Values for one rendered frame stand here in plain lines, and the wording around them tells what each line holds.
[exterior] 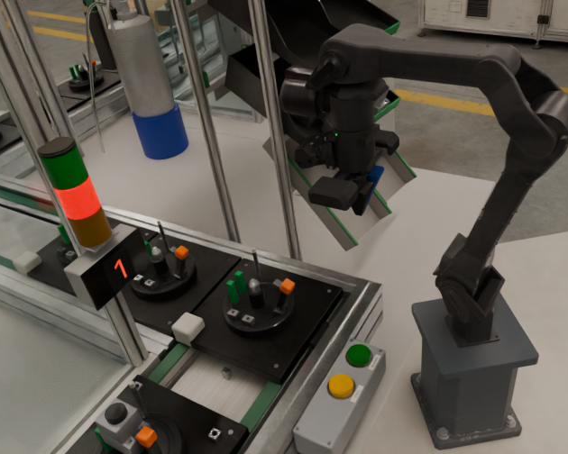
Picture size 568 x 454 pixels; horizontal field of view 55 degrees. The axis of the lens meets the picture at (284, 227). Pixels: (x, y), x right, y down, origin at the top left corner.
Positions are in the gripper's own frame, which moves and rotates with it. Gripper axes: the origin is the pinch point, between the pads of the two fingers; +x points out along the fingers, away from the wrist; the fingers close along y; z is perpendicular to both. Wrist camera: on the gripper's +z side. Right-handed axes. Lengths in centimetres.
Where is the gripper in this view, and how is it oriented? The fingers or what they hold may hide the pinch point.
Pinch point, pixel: (358, 195)
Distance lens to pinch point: 83.0
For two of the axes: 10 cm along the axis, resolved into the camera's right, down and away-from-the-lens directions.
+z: -8.5, -2.2, 4.8
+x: 1.4, 7.9, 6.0
